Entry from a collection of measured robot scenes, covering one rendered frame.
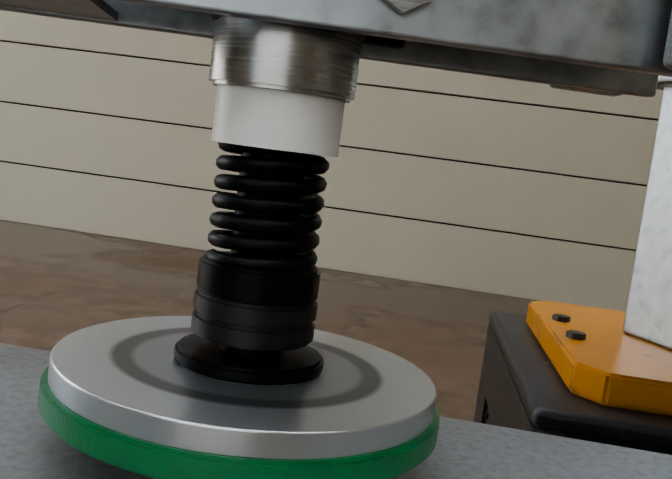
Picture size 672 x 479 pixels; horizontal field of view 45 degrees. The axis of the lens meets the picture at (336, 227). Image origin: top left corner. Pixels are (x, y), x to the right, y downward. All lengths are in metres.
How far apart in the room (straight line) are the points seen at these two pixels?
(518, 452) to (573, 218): 5.97
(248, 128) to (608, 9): 0.19
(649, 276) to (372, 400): 0.88
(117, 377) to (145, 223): 6.48
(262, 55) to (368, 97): 6.05
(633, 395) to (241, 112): 0.72
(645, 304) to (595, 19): 0.89
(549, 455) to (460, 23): 0.29
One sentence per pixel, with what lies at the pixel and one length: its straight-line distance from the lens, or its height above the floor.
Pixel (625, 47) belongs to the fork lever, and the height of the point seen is 1.07.
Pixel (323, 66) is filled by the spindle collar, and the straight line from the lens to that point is 0.41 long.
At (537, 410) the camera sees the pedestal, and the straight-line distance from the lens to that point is 0.97.
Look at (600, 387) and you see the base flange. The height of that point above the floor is 0.76.
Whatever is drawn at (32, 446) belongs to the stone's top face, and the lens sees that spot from 0.48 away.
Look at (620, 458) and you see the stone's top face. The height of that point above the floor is 0.83.
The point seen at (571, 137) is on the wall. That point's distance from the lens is 6.48.
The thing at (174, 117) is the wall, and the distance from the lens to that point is 6.79.
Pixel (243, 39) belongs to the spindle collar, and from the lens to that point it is 0.42.
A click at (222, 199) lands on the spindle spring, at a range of 0.43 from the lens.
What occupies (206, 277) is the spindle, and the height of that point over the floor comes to 0.93.
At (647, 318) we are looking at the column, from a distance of 1.27.
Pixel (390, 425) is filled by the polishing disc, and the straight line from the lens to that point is 0.40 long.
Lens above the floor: 1.01
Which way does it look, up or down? 6 degrees down
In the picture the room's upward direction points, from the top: 7 degrees clockwise
